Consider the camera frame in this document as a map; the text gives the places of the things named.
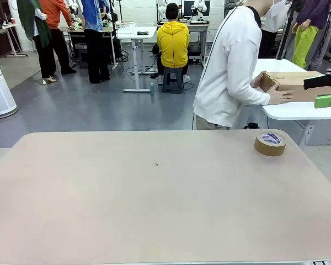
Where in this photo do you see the brown cardboard box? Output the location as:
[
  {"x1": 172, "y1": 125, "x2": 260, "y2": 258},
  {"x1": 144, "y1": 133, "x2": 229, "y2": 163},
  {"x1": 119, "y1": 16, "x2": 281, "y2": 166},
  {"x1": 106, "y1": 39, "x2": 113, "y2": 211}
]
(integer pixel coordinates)
[{"x1": 260, "y1": 71, "x2": 331, "y2": 103}]

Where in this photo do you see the person's right forearm white sleeve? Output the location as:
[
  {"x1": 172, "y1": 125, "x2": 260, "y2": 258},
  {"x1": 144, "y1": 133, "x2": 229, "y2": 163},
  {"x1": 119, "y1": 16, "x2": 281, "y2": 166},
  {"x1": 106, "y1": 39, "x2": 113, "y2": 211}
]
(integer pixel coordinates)
[{"x1": 227, "y1": 79, "x2": 271, "y2": 107}]

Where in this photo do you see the person's right hand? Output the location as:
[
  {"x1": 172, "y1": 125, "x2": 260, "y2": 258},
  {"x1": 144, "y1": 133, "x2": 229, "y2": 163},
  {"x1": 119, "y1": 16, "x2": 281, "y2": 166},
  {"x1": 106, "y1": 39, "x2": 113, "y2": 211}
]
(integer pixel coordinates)
[{"x1": 268, "y1": 89, "x2": 293, "y2": 105}]

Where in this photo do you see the person's left hand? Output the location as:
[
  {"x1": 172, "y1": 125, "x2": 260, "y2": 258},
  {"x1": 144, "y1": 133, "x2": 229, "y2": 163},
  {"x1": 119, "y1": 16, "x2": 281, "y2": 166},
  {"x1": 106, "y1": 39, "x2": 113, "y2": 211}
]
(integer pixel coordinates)
[{"x1": 252, "y1": 72, "x2": 266, "y2": 89}]

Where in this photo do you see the white side table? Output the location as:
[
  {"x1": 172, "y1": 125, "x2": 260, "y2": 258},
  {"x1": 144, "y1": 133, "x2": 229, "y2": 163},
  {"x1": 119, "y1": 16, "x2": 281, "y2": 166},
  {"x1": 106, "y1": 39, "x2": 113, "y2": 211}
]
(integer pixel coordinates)
[{"x1": 250, "y1": 57, "x2": 331, "y2": 147}]

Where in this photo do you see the light wooden background table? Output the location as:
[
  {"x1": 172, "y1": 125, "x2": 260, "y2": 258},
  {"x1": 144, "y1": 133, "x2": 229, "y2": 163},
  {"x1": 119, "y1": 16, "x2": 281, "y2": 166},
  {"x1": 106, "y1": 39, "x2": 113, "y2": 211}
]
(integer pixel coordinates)
[{"x1": 0, "y1": 23, "x2": 28, "y2": 59}]

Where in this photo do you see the black stand pole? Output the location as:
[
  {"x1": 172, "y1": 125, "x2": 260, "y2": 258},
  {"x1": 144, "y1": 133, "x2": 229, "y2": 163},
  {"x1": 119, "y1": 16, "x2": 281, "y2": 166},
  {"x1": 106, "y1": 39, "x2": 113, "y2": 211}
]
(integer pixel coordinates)
[{"x1": 275, "y1": 0, "x2": 297, "y2": 61}]

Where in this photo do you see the brown packing tape roll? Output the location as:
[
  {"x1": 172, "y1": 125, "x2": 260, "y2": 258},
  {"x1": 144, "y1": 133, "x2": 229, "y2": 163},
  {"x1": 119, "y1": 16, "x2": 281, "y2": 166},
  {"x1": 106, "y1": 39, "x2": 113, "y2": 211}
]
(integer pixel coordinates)
[{"x1": 254, "y1": 131, "x2": 287, "y2": 157}]

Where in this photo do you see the background person in white shirt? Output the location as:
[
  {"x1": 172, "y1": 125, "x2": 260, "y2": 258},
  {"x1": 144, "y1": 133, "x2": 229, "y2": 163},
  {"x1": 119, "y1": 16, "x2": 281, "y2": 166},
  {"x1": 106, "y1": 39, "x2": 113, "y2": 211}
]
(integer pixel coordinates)
[{"x1": 260, "y1": 0, "x2": 290, "y2": 59}]

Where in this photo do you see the person in orange sweater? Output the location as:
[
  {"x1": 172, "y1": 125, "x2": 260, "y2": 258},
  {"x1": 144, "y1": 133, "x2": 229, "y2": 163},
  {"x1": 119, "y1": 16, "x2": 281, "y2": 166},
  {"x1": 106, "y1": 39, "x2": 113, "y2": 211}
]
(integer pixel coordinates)
[{"x1": 40, "y1": 0, "x2": 77, "y2": 76}]

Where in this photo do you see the black storage bin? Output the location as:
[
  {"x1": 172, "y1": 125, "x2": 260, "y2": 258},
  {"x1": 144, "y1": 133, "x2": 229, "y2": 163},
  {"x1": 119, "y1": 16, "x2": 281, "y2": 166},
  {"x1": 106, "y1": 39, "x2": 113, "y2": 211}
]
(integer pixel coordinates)
[{"x1": 74, "y1": 43, "x2": 89, "y2": 70}]

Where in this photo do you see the person in white cardigan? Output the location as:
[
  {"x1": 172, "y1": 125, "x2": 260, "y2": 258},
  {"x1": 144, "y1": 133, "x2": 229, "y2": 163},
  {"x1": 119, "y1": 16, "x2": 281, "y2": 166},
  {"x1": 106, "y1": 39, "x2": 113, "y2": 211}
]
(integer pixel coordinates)
[{"x1": 193, "y1": 5, "x2": 271, "y2": 130}]

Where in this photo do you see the person in blue patterned shirt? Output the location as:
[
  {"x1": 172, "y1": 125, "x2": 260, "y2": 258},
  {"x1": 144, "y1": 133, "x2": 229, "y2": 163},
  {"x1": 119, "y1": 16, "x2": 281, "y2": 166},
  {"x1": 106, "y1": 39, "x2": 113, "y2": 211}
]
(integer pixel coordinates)
[{"x1": 81, "y1": 0, "x2": 111, "y2": 84}]

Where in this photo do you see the dark background work table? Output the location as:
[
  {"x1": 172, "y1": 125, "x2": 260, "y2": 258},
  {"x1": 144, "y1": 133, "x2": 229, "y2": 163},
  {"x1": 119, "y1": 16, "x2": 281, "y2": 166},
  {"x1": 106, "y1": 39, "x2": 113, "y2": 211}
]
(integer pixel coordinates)
[{"x1": 60, "y1": 26, "x2": 116, "y2": 70}]

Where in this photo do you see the grey desk with robots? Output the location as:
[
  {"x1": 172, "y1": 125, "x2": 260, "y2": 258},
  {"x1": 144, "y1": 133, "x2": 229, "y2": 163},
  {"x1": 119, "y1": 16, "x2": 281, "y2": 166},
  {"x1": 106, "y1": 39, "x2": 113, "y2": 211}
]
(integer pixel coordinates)
[{"x1": 157, "y1": 21, "x2": 210, "y2": 67}]

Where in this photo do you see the clear plastic box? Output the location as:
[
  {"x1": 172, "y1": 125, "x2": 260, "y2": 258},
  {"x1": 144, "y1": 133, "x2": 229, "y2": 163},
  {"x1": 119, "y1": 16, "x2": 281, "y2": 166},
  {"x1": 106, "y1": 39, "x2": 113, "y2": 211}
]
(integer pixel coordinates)
[{"x1": 115, "y1": 21, "x2": 136, "y2": 33}]

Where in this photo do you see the white background desk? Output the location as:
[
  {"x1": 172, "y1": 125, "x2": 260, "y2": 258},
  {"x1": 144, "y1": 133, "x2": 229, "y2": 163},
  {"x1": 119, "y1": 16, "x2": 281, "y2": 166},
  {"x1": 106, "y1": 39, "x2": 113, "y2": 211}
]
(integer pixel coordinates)
[{"x1": 116, "y1": 25, "x2": 158, "y2": 93}]

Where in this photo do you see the grey plastic stool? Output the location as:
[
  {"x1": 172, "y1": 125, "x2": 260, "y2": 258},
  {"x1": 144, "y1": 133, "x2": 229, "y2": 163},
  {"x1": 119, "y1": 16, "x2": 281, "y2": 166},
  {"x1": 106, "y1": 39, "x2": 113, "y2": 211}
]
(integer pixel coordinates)
[{"x1": 162, "y1": 67, "x2": 184, "y2": 94}]

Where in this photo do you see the computer monitor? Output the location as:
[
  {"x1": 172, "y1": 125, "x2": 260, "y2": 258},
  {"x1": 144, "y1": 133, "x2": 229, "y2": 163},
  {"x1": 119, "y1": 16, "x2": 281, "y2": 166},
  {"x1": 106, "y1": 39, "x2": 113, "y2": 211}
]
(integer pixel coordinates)
[{"x1": 183, "y1": 0, "x2": 196, "y2": 17}]

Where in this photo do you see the person in yellow hoodie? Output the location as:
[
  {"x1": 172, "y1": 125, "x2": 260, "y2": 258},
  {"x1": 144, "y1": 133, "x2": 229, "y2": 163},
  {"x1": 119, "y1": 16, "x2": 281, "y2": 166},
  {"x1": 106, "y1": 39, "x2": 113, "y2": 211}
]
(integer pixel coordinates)
[{"x1": 156, "y1": 2, "x2": 191, "y2": 85}]

